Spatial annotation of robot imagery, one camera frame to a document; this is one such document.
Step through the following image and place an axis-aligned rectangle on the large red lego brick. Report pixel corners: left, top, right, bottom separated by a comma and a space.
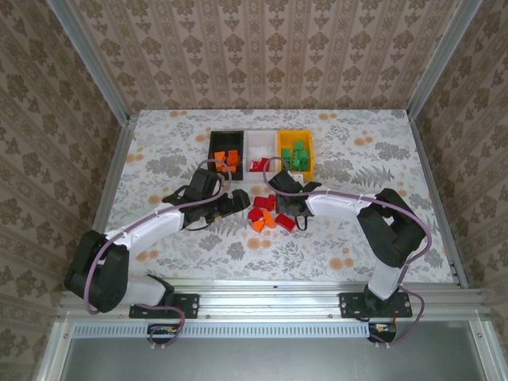
275, 214, 297, 232

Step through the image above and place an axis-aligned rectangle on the yellow plastic bin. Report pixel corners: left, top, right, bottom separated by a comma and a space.
276, 129, 315, 180

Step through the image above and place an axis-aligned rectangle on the black plastic bin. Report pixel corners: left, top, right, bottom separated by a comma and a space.
207, 130, 246, 183

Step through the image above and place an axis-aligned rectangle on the white plastic bin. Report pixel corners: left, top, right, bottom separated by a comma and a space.
243, 130, 280, 183

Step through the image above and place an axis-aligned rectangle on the floral tablecloth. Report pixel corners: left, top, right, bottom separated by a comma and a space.
85, 109, 457, 283

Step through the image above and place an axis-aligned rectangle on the black electronics board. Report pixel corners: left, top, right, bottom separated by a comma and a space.
147, 323, 179, 345
368, 320, 398, 343

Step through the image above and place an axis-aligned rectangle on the grey sheet metal shelf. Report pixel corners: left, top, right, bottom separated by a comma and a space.
37, 321, 508, 381

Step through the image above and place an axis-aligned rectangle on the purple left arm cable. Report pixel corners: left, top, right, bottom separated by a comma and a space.
81, 158, 233, 352

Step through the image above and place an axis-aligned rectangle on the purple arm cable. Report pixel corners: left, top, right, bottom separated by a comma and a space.
81, 158, 233, 352
262, 156, 433, 352

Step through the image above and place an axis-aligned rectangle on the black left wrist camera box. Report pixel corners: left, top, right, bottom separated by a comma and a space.
231, 189, 250, 212

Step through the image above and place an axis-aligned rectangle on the black left camera cable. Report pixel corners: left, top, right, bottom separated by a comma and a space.
184, 216, 215, 232

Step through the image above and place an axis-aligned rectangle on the aluminium table side rail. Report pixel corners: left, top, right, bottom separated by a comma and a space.
407, 110, 469, 291
77, 113, 140, 293

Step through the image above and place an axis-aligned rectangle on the aluminium mounting rail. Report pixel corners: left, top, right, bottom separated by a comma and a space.
57, 277, 491, 323

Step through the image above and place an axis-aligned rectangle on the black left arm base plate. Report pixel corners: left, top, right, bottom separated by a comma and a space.
129, 292, 200, 320

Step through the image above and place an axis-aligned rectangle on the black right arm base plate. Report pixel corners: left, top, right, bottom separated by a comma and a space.
338, 291, 414, 320

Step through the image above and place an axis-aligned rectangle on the grey slotted cable duct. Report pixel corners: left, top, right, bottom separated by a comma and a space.
72, 321, 374, 339

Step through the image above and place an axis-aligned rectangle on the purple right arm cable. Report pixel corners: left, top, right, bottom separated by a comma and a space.
262, 156, 433, 352

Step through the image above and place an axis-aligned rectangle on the aluminium frame post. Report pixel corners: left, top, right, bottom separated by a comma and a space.
46, 0, 132, 124
406, 0, 484, 120

